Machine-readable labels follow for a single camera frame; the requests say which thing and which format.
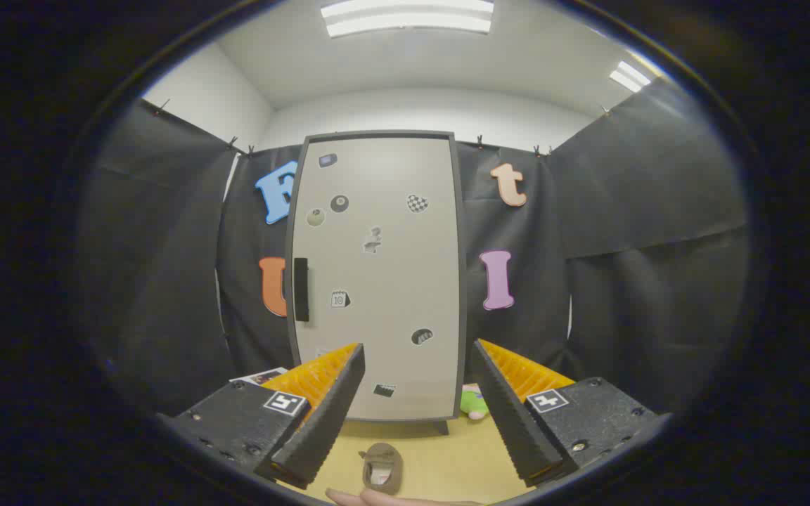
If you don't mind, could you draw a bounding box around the white book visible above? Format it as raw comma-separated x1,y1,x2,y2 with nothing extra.
231,367,289,386

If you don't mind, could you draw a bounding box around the green and pink plush toy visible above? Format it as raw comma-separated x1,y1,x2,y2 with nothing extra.
460,384,490,421

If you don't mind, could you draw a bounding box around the light grey shoe cabinet door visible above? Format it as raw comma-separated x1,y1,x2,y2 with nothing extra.
291,137,463,421

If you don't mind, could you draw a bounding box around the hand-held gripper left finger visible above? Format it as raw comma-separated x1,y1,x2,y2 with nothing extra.
157,342,366,491

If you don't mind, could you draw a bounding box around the brown fuzzy shoe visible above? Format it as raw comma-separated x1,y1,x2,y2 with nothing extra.
361,443,404,495

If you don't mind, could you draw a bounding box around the grey shoe cabinet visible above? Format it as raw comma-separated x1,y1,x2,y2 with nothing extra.
284,130,469,435

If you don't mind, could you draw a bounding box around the large ceiling light panel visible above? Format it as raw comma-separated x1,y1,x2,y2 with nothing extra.
321,0,494,37

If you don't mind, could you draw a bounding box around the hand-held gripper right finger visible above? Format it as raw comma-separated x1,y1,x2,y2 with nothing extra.
472,339,671,488

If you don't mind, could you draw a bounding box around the small ceiling light panel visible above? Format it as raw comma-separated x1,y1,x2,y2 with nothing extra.
609,60,652,92

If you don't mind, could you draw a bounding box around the black backdrop cloth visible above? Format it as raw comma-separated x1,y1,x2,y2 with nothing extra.
78,77,750,415

